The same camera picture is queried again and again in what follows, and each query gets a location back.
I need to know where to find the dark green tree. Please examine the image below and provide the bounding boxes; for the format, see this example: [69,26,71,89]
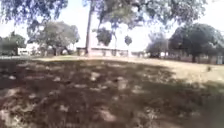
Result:
[0,31,27,57]

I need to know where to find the dry brown grass field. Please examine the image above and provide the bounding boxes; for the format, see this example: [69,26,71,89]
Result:
[0,54,224,128]

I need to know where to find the small thin-stemmed tree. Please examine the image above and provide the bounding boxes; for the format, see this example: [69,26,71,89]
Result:
[95,27,114,49]

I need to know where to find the tall pale-trunked tree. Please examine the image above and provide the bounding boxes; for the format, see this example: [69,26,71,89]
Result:
[0,0,209,57]

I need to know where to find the white building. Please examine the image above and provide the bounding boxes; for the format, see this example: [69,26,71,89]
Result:
[16,42,42,57]

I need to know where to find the small hazy tree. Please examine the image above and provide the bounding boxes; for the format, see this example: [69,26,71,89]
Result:
[145,31,170,59]

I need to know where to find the fence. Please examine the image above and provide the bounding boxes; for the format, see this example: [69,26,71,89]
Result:
[166,49,224,66]

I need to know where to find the long low building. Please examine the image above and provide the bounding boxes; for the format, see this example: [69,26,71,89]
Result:
[76,46,131,58]

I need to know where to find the large dark round tree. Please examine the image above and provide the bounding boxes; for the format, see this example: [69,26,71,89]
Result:
[168,22,224,64]

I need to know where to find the wide-crowned tree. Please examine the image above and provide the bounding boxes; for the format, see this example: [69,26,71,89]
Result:
[26,20,81,57]

